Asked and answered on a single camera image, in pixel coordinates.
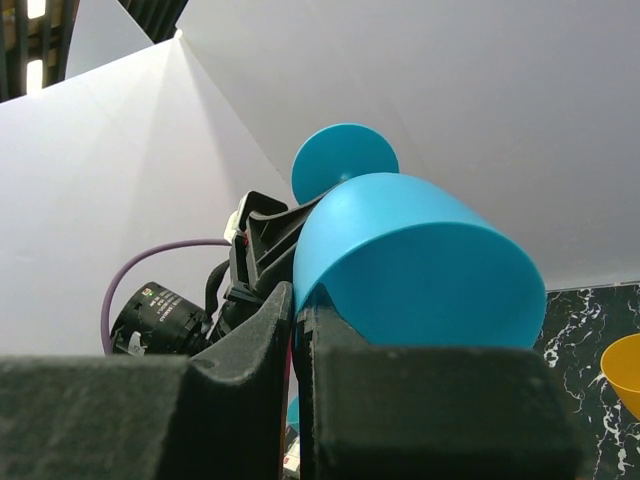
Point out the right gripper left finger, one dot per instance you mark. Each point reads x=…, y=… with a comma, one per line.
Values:
x=217, y=415

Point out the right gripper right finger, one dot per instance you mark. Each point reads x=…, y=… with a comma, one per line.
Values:
x=376, y=412

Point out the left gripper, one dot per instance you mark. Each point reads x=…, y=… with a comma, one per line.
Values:
x=156, y=320

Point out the orange wine glass right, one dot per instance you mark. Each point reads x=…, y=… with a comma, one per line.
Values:
x=620, y=365

